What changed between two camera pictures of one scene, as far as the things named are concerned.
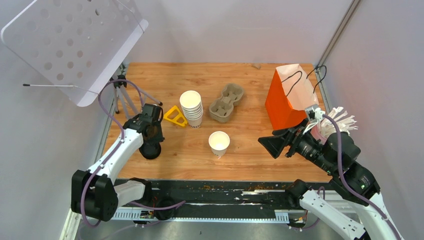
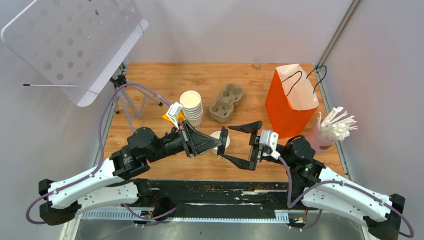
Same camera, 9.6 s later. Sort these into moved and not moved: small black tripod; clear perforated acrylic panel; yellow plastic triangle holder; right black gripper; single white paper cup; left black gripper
Moved: left black gripper; right black gripper
Not moved: clear perforated acrylic panel; single white paper cup; small black tripod; yellow plastic triangle holder
